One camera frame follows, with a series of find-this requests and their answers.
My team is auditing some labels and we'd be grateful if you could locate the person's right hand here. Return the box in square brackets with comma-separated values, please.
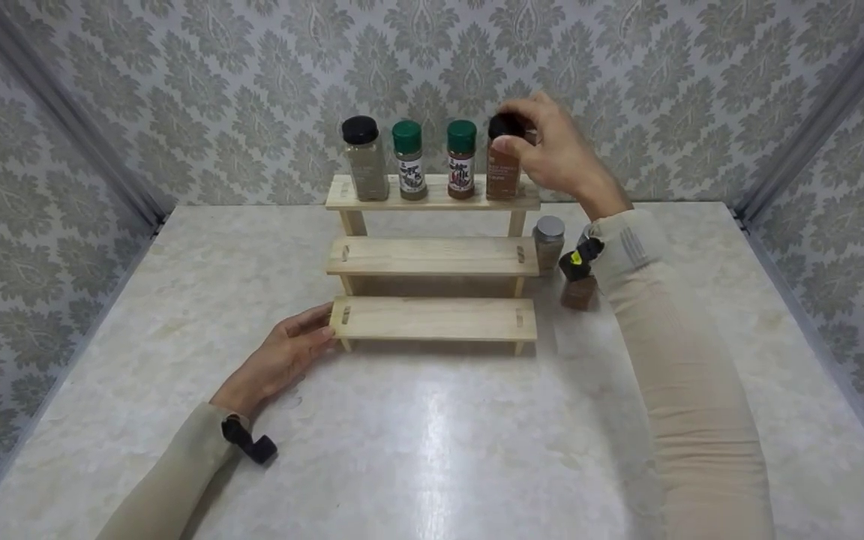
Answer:
[491, 91, 634, 221]

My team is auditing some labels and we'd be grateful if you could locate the person's left hand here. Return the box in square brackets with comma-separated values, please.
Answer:
[209, 303, 340, 421]

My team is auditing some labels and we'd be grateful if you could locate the black cap orange spice jar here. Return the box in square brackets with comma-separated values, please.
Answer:
[486, 112, 536, 202]

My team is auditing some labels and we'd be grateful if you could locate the person's left forearm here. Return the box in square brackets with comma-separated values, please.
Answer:
[94, 402, 254, 540]

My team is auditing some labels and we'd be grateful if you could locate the person's right forearm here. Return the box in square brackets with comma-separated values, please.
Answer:
[588, 209, 778, 540]

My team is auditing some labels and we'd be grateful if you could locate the green cap red label jar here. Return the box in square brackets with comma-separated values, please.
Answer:
[445, 119, 479, 200]

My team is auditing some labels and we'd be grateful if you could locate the silver cap spice jar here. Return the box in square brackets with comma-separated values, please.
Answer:
[533, 216, 566, 275]

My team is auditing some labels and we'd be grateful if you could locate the green cap white label jar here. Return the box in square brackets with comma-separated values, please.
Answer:
[391, 120, 429, 201]

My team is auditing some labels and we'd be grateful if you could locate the black wrist band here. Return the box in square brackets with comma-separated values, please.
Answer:
[221, 414, 278, 465]
[558, 225, 606, 284]

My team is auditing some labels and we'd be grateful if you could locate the wooden three-tier spice rack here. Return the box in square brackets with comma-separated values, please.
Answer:
[325, 174, 542, 357]

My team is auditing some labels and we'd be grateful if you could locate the black cap grey spice jar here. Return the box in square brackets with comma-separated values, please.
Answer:
[341, 115, 391, 202]

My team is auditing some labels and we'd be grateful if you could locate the brown spice jar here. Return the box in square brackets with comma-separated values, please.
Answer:
[559, 273, 600, 313]

